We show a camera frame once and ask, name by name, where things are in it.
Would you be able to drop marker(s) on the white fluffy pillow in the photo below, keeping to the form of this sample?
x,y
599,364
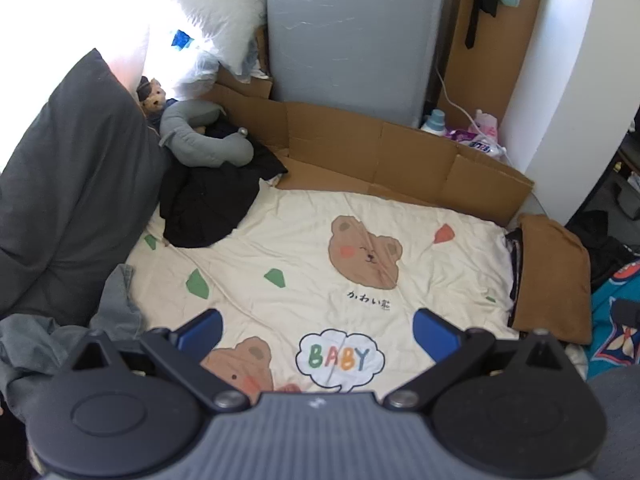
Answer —
x,y
210,10

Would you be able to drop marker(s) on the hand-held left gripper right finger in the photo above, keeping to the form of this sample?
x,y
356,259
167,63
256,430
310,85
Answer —
x,y
435,335

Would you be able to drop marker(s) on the teal patterned cloth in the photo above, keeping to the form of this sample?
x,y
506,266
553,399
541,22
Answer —
x,y
615,320

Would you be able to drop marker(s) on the dark grey pillow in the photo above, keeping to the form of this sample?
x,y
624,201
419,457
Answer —
x,y
75,185

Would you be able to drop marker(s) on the cream bear-print blanket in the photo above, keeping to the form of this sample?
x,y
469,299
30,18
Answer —
x,y
325,260

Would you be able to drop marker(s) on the pink plastic bag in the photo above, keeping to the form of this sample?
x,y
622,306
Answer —
x,y
486,122

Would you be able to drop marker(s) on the grey-blue garment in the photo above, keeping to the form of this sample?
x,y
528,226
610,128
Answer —
x,y
60,330

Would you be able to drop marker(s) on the purple detergent pouch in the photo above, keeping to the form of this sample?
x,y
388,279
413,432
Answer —
x,y
475,142

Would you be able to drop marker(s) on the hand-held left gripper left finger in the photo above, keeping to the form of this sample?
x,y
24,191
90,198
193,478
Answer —
x,y
200,332

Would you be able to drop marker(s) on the folded cardboard sheet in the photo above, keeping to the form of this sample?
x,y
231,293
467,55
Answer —
x,y
400,155

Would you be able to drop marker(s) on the detergent bottle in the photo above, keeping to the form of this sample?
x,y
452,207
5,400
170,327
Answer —
x,y
434,122

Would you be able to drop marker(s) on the grey plastic-wrapped appliance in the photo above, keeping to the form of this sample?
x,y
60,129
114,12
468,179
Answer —
x,y
350,35

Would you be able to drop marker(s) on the grey neck pillow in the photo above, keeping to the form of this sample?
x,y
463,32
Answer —
x,y
200,140

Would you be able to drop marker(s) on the brown printed t-shirt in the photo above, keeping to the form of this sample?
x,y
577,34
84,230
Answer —
x,y
550,280

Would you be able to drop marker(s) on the crumpled black garment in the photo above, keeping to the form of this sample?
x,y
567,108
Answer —
x,y
215,195

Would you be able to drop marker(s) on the teddy bear plush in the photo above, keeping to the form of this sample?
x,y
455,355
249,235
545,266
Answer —
x,y
152,97

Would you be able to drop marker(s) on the black cloth pile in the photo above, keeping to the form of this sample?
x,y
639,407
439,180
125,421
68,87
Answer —
x,y
605,245

